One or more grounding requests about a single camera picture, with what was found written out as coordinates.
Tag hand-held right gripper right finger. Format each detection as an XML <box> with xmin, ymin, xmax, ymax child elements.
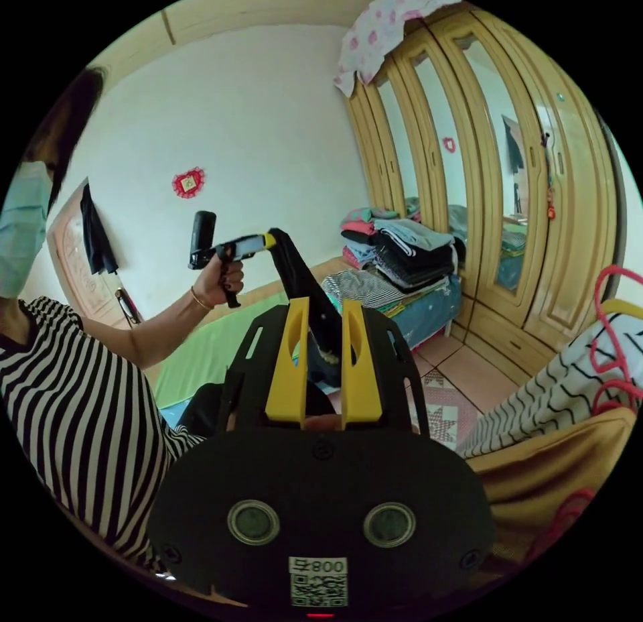
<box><xmin>341</xmin><ymin>300</ymin><xmax>384</xmax><ymax>428</ymax></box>

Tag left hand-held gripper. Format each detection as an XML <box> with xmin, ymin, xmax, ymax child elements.
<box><xmin>188</xmin><ymin>231</ymin><xmax>278</xmax><ymax>309</ymax></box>

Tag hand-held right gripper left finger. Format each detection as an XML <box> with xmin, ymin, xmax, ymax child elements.
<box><xmin>265</xmin><ymin>297</ymin><xmax>310</xmax><ymax>422</ymax></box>

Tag black short sleeve shirt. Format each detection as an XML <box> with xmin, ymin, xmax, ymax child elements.
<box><xmin>269</xmin><ymin>227</ymin><xmax>354</xmax><ymax>418</ymax></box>

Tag person's left forearm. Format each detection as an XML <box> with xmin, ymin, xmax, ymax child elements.
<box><xmin>119</xmin><ymin>286</ymin><xmax>213</xmax><ymax>370</ymax></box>

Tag person's left hand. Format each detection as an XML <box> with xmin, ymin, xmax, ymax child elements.
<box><xmin>192</xmin><ymin>257</ymin><xmax>246</xmax><ymax>307</ymax></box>

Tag patchwork star quilt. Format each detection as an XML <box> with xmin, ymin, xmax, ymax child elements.
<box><xmin>405</xmin><ymin>368</ymin><xmax>496</xmax><ymax>456</ymax></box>

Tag bed with green mat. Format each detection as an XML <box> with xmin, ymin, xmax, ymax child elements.
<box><xmin>144</xmin><ymin>255</ymin><xmax>464</xmax><ymax>418</ymax></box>

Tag pile of clothes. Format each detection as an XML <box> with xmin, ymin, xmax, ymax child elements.
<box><xmin>321</xmin><ymin>205</ymin><xmax>468</xmax><ymax>317</ymax></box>

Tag black hanging garment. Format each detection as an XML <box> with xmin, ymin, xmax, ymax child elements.
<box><xmin>79</xmin><ymin>182</ymin><xmax>120</xmax><ymax>277</ymax></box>

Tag white wavy striped garment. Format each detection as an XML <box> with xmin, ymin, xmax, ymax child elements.
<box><xmin>454</xmin><ymin>310</ymin><xmax>643</xmax><ymax>461</ymax></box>

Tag wooden door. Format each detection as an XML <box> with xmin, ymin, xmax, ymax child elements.
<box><xmin>46</xmin><ymin>177</ymin><xmax>143</xmax><ymax>331</ymax></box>

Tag mustard yellow garment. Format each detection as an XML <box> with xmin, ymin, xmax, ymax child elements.
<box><xmin>464</xmin><ymin>406</ymin><xmax>639</xmax><ymax>568</ymax></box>

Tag person's body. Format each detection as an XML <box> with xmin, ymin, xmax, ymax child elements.
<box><xmin>0</xmin><ymin>66</ymin><xmax>208</xmax><ymax>574</ymax></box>

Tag pink floral cloth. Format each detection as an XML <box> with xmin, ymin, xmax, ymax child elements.
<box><xmin>333</xmin><ymin>0</ymin><xmax>464</xmax><ymax>98</ymax></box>

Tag wooden wardrobe with mirrors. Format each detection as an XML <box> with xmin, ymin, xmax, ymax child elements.
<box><xmin>345</xmin><ymin>2</ymin><xmax>625</xmax><ymax>387</ymax></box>

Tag pink clothes hanger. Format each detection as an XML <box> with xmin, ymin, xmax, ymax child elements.
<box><xmin>588</xmin><ymin>265</ymin><xmax>643</xmax><ymax>416</ymax></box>

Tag yellow clothes hanger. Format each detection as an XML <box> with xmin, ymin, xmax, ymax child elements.
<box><xmin>600</xmin><ymin>298</ymin><xmax>643</xmax><ymax>326</ymax></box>

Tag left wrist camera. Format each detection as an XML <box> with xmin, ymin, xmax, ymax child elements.
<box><xmin>191</xmin><ymin>210</ymin><xmax>218</xmax><ymax>262</ymax></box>

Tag red heart wall ornament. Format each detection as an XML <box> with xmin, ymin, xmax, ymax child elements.
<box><xmin>171</xmin><ymin>165</ymin><xmax>208</xmax><ymax>200</ymax></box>

